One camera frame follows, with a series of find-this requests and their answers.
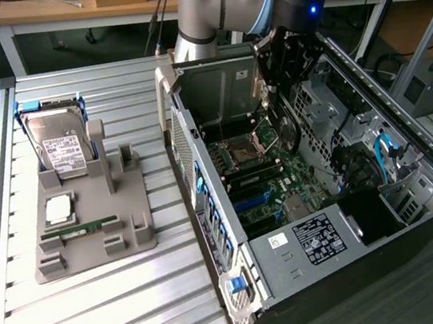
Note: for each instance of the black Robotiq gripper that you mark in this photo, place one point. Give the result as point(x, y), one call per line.
point(300, 9)

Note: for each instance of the Nvidia Quadro graphics card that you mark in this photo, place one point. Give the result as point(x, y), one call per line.
point(289, 131)

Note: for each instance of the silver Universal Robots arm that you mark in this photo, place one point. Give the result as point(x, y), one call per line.
point(218, 0)

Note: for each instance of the metal socket cover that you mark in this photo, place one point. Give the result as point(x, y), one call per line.
point(264, 135)

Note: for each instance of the grey metal cabinet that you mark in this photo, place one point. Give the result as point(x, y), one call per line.
point(432, 87)

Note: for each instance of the CPU socket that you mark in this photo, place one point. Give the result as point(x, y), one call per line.
point(242, 152)

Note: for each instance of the green motherboard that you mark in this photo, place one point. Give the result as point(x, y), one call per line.
point(295, 175)

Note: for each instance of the silver chipset heatsink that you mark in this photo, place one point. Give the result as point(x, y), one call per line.
point(298, 206)

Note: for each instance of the blue expansion slot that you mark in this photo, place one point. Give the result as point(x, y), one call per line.
point(250, 202)

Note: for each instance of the grey metal disk bay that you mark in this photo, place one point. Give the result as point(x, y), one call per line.
point(411, 199)

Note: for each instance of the open Dell PC case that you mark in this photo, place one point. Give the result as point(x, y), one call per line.
point(224, 217)

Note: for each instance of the grey power supply unit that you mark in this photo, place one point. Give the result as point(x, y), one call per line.
point(290, 256)

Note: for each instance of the wooden desk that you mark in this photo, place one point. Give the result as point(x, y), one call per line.
point(38, 13)

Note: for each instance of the hard disk in blue caddy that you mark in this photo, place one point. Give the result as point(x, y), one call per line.
point(56, 140)

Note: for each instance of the blue case latch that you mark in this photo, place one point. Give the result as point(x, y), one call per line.
point(234, 284)

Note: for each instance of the grey plastic parts rack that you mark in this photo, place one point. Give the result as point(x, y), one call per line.
point(100, 226)

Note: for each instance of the green RAM stick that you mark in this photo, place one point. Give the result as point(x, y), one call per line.
point(84, 228)

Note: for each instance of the silver CPU chip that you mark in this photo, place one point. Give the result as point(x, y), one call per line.
point(58, 210)

